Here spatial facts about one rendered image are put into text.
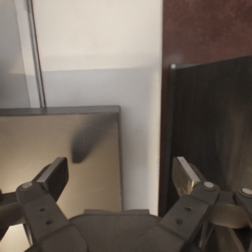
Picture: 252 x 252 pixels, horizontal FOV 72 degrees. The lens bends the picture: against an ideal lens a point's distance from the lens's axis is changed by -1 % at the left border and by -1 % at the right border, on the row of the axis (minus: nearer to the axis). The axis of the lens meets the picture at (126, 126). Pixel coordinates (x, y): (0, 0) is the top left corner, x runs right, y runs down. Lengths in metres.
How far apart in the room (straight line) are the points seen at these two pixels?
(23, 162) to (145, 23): 0.17
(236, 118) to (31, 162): 0.45
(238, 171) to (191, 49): 0.74
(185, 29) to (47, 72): 0.95
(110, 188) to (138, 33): 0.14
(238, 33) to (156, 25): 1.03
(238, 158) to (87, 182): 0.40
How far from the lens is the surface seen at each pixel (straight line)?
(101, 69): 0.18
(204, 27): 1.12
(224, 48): 1.16
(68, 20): 0.19
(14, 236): 0.23
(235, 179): 0.53
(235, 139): 0.51
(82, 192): 0.17
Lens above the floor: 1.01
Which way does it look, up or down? 75 degrees down
